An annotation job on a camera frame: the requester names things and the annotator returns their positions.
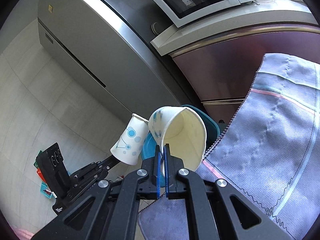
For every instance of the teal plastic bin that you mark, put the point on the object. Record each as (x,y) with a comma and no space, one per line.
(212,127)

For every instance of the green packet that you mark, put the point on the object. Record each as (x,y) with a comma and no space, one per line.
(38,158)

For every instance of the white blue-dotted paper cup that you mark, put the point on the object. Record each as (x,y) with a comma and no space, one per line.
(187,135)
(128,140)

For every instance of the red packet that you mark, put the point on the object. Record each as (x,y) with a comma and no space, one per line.
(41,175)

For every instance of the grey-blue plaid cloth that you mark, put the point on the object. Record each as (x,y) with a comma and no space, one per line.
(262,155)

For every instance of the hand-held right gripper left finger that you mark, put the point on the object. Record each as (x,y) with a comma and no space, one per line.
(158,175)

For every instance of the silver refrigerator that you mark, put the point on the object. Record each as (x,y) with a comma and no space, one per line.
(100,42)

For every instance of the round wall socket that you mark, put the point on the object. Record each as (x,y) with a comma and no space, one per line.
(156,28)

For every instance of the purple kitchen cabinet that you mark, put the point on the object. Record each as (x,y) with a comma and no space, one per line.
(237,62)

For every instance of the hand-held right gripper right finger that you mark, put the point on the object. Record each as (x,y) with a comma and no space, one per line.
(167,177)

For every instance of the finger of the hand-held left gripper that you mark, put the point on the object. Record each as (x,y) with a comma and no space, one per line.
(110,163)

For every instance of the teal packet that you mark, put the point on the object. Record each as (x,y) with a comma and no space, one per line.
(48,191)

